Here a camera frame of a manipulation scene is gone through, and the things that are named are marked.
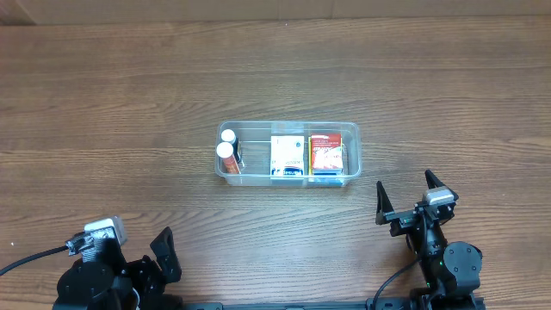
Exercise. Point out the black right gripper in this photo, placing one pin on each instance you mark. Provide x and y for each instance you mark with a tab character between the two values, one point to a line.
410	216

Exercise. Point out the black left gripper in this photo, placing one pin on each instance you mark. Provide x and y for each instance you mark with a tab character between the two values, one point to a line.
144	267

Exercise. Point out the red white medicine box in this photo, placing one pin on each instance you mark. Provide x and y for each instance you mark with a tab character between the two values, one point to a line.
326	151

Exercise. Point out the blue yellow medicine box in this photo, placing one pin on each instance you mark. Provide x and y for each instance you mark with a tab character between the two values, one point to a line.
327	172

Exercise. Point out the orange tube white cap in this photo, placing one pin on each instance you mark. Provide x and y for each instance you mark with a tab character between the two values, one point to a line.
225	152

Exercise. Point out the white blue plaster box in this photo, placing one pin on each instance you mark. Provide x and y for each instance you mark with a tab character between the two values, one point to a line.
287	156

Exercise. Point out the black tube white cap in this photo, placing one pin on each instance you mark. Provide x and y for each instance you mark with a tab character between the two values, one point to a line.
229	136

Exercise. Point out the clear plastic container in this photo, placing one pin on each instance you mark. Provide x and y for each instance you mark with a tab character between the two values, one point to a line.
332	154

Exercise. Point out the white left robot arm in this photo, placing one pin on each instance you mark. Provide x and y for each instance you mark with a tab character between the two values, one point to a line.
104	279

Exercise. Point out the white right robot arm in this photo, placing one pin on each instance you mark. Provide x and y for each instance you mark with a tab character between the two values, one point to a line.
451	270

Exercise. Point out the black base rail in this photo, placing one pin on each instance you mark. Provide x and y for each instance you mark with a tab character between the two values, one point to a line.
292	305

